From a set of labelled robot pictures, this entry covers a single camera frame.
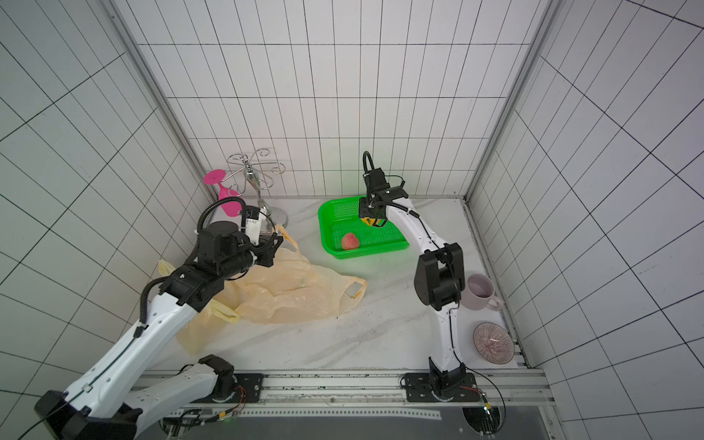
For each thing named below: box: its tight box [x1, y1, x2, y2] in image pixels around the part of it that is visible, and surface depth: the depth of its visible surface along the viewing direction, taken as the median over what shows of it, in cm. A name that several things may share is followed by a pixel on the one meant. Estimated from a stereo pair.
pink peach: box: [341, 232, 360, 251], surface depth 100 cm
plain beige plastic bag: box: [216, 224, 368, 324], surface depth 81 cm
